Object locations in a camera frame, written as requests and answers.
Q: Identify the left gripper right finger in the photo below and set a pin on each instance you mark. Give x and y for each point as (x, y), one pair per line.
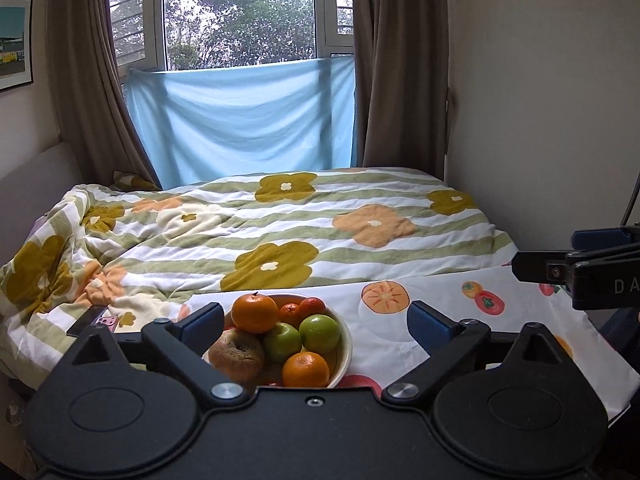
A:
(453, 348)

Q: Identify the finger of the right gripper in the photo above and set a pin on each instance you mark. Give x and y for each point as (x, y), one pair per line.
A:
(546, 267)
(597, 239)

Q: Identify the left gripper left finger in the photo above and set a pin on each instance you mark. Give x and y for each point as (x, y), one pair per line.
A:
(177, 350)

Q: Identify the large orange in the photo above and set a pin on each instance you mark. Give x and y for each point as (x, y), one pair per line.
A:
(254, 313)

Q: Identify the green apple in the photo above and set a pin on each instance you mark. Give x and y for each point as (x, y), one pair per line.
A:
(320, 333)
(282, 342)

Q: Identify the mandarin orange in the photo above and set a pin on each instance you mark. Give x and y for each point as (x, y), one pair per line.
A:
(290, 314)

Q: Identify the small tangerine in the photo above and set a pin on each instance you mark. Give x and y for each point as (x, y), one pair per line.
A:
(311, 306)

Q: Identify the pink smartphone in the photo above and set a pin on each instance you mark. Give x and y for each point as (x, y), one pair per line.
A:
(108, 320)

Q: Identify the cream fruit bowl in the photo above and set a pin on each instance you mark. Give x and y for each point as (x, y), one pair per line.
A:
(338, 359)

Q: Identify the black smartphone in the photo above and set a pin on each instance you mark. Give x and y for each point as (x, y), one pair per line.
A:
(89, 317)

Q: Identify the floral striped duvet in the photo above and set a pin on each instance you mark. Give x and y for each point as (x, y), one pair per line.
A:
(146, 255)

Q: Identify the orange in bowl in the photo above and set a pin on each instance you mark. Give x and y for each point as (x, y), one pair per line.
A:
(306, 370)

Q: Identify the green apple in bowl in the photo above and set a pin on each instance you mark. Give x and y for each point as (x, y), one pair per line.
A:
(320, 333)

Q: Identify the floral pillow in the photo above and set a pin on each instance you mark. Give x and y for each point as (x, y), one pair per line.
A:
(125, 182)

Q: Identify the grey bed headboard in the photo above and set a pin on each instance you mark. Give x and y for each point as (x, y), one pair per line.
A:
(30, 191)

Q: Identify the light blue window sheet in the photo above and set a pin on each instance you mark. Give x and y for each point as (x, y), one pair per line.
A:
(200, 125)

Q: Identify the brown left curtain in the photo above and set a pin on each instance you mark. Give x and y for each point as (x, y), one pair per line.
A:
(86, 93)

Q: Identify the brown curtain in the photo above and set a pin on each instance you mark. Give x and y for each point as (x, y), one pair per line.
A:
(401, 72)
(86, 93)

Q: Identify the brown right curtain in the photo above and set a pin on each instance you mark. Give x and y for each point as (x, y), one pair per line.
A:
(401, 72)

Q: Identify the window frame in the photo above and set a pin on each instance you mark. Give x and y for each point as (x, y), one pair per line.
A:
(200, 34)

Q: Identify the framed wall picture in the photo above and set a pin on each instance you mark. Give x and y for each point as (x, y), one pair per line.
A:
(15, 44)

